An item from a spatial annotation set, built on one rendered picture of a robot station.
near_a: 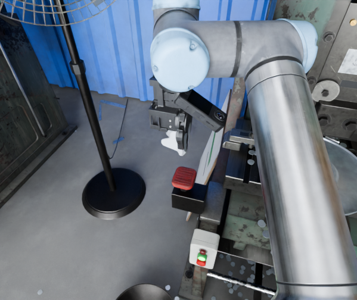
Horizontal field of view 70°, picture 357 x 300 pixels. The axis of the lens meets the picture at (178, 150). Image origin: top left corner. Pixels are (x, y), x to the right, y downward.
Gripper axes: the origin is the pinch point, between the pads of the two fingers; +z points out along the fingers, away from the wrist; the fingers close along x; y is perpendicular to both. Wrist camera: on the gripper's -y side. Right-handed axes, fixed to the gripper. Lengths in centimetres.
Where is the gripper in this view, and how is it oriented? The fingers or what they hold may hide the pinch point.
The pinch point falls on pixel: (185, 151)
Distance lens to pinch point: 63.6
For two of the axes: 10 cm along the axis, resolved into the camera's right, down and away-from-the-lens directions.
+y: -9.6, -2.0, 2.0
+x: -2.8, 6.8, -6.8
